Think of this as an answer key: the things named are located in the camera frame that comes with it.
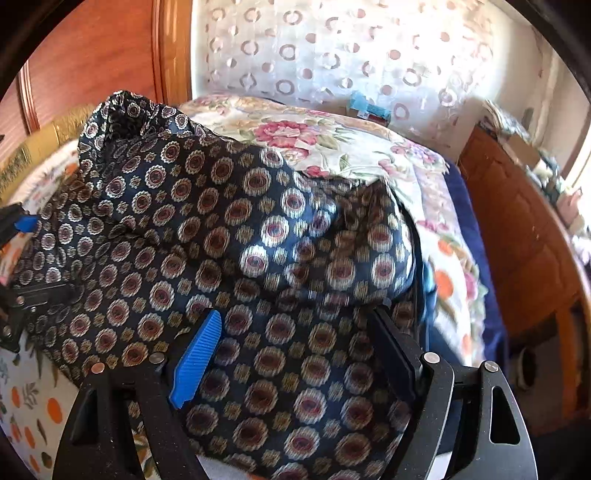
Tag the pile of assorted small items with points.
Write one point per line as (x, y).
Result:
(549, 175)

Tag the light blue small box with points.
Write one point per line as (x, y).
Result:
(367, 107)

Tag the navy patterned garment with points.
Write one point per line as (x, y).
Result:
(277, 230)

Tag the wooden slatted wardrobe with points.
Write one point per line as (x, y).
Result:
(92, 55)

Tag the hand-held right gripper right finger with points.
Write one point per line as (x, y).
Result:
(392, 344)

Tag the navy blue bed sheet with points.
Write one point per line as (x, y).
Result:
(485, 277)

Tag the white slipper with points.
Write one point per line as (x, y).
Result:
(526, 369)

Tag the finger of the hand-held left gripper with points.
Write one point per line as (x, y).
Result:
(25, 224)
(46, 294)

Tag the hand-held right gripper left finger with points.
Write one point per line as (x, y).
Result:
(198, 355)

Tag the white circle-print curtain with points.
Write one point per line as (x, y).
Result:
(323, 46)

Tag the white orange-print sheet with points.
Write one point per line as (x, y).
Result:
(27, 406)

